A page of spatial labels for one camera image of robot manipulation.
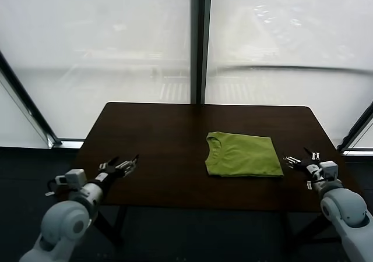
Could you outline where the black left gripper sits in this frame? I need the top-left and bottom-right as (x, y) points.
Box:
(94, 154), (140, 189)

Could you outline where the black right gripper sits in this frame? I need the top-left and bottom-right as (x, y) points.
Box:
(281, 147), (321, 177)

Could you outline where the green printed t-shirt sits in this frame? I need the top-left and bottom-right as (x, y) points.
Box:
(205, 131), (284, 178)

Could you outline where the dark vertical window mullion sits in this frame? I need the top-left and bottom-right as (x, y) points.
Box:
(189, 0), (212, 105)

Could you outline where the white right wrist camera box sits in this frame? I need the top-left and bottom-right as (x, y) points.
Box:
(318, 161), (339, 182)

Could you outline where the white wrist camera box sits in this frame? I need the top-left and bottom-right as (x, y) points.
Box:
(55, 168), (87, 190)
(318, 161), (339, 182)

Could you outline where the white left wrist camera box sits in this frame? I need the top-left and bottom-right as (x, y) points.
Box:
(55, 168), (87, 190)

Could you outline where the black table leg frame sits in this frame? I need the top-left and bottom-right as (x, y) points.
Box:
(93, 206), (129, 249)
(279, 211), (330, 244)

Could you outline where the slanted dark window frame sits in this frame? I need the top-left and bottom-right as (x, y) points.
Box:
(336, 100), (373, 155)
(0, 51), (85, 150)

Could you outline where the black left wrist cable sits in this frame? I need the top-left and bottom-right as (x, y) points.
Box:
(45, 178), (71, 198)

